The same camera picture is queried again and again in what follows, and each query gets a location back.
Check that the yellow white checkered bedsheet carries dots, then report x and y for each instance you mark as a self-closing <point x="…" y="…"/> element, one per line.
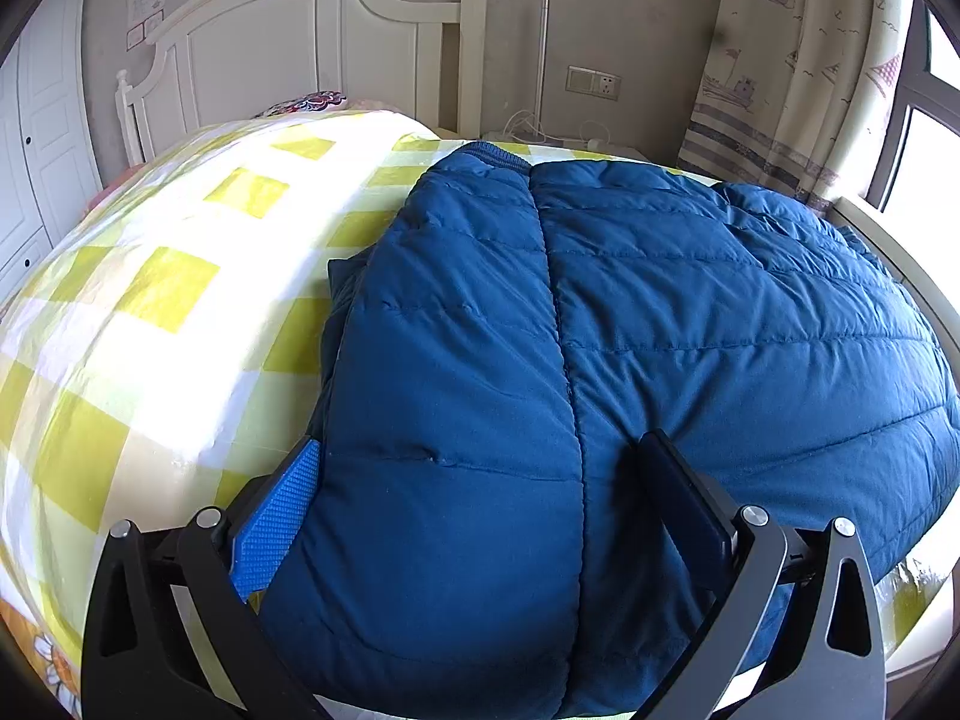
<point x="150" y="360"/>

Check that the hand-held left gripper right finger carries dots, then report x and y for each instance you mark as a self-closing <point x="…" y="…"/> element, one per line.
<point x="690" y="495"/>

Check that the pink patterned pillow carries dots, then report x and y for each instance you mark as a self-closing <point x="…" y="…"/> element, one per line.
<point x="307" y="103"/>

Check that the ship print curtain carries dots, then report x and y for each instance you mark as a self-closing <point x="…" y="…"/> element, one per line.
<point x="787" y="67"/>

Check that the window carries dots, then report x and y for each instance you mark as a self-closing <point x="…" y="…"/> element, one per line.
<point x="926" y="127"/>

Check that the white wardrobe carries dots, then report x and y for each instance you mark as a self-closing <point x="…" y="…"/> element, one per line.
<point x="45" y="127"/>

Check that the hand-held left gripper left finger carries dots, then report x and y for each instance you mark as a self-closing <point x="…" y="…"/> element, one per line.
<point x="274" y="517"/>

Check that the wall socket panel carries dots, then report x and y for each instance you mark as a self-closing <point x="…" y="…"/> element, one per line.
<point x="594" y="82"/>

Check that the metal lamp pole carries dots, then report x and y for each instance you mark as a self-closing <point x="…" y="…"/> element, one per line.
<point x="540" y="67"/>

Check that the wall paper notice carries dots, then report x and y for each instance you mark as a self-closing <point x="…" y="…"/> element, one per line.
<point x="146" y="15"/>

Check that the blue puffer jacket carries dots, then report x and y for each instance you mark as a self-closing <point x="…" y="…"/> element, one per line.
<point x="637" y="315"/>

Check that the cream window ledge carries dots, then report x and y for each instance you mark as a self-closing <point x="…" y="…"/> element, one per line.
<point x="862" y="223"/>

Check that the white charger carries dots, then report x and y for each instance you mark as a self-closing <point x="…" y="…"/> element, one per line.
<point x="607" y="142"/>

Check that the white wooden headboard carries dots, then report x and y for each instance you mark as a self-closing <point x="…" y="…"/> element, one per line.
<point x="262" y="52"/>

